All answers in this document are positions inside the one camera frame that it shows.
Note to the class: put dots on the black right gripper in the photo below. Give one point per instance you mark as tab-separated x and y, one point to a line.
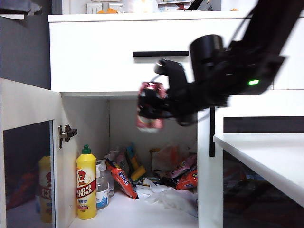
190	102

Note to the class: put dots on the red white beverage can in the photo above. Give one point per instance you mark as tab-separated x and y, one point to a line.
149	126

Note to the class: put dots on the white glass-pane cabinet door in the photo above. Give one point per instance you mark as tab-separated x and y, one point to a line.
204	190
26	102

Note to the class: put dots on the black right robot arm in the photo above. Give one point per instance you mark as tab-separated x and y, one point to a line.
261	35

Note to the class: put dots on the white cabinet carcass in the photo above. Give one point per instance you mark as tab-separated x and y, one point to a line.
90	118

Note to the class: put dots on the silver door hinge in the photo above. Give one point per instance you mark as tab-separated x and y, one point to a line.
65	136

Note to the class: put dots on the translucent orange plastic bag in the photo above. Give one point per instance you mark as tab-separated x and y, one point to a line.
166	158

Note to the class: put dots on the pale pink snack bag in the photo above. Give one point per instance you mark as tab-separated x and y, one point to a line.
121	164

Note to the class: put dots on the yellow blue sponge brush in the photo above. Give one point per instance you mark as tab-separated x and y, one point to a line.
137	171

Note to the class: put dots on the pink printed snack bag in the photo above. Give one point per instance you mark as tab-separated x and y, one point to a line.
187	164

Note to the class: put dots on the white drawer front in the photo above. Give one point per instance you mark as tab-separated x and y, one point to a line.
95	59
294	59

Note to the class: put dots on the orange snack bag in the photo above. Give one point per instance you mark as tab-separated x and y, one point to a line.
123	181

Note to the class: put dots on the red snack bag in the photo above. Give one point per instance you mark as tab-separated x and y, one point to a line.
187	180

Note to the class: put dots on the clear plastic bottle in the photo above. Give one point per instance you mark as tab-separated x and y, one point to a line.
110	183

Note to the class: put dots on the blue white small box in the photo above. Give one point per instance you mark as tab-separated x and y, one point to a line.
166	9

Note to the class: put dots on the white crumpled plastic bag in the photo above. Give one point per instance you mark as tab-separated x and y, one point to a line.
171	199

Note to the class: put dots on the clear plastic bag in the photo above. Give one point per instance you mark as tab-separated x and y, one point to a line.
140	7

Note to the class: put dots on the small red object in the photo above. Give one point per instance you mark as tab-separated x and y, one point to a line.
183	7

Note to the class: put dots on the clear sanitizer pump bottle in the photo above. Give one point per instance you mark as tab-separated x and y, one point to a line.
102	197

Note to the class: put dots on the yellow detergent bottle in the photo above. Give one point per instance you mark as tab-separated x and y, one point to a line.
86	190

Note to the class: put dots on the black angled object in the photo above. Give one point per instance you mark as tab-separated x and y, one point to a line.
196	4

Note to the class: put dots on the white table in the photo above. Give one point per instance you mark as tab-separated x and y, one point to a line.
261	161

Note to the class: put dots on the white paper sheet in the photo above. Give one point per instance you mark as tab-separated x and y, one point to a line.
12	16

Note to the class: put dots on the white wall switch panel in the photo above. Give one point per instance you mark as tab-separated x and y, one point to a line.
94	8
116	7

